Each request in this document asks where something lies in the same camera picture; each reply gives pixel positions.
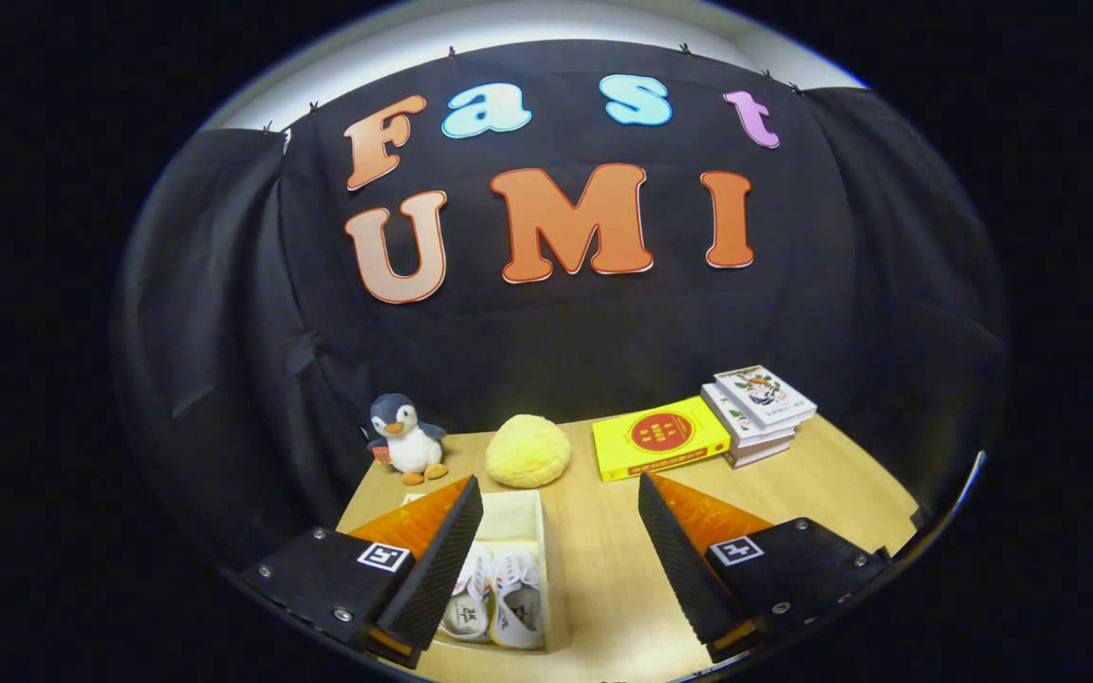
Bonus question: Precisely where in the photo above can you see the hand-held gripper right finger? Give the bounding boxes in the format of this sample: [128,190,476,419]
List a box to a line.
[637,471,892,665]

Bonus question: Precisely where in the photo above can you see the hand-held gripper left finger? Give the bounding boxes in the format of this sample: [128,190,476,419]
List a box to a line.
[241,474,484,670]

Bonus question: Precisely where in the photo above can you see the white canvas shoe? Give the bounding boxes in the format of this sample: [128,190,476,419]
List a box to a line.
[490,548,546,651]
[439,543,492,643]

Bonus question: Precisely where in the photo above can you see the beige fabric storage box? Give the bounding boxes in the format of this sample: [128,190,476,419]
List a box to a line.
[399,489,568,655]

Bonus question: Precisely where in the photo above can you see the penguin plush toy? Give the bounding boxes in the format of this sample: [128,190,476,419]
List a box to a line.
[363,393,450,487]

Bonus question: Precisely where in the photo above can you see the yellow book with red circle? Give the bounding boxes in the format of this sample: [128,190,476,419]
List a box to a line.
[591,396,732,483]

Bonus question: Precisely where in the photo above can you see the yellow round plush cushion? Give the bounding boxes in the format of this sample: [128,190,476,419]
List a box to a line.
[485,414,572,489]

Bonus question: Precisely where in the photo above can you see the white book with illustrated cover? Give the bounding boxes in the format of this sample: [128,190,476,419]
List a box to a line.
[714,365,818,430]

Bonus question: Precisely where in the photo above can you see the black backdrop cloth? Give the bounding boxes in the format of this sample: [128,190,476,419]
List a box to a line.
[110,40,1012,570]

